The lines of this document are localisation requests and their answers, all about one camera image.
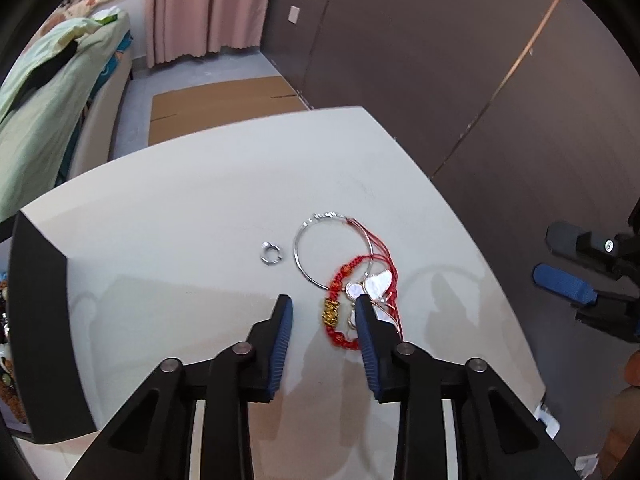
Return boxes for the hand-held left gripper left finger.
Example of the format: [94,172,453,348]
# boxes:
[65,294,294,480]

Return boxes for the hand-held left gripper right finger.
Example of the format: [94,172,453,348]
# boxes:
[354,294,573,480]

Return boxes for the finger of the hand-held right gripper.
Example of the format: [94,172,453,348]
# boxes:
[532,262,600,309]
[545,221,598,262]

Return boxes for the red string bracelet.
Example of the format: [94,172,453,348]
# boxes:
[320,220,403,352]

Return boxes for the white butterfly pendant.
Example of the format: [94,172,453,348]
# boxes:
[345,269,405,338]

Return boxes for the thin silver bangle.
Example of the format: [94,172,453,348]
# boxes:
[293,211,375,291]

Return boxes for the black jewelry box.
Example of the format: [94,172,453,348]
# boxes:
[0,211,97,445]

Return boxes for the person's right hand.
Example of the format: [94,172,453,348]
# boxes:
[597,350,640,478]

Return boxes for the white plastic plug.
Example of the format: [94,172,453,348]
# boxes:
[536,404,561,439]

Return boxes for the dark brown wardrobe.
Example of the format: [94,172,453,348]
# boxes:
[262,0,640,480]

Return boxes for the brown cardboard sheet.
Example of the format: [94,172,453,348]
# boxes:
[148,76,309,147]

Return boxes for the bed with green sheet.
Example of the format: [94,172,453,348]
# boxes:
[0,0,135,226]

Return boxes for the pink curtain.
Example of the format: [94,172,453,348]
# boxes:
[145,0,279,69]

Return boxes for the light green duvet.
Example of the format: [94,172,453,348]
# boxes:
[0,17,108,221]

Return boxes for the black cloth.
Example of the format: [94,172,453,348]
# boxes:
[22,40,81,92]

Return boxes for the cream bear print blanket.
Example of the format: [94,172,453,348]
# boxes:
[30,0,148,46]

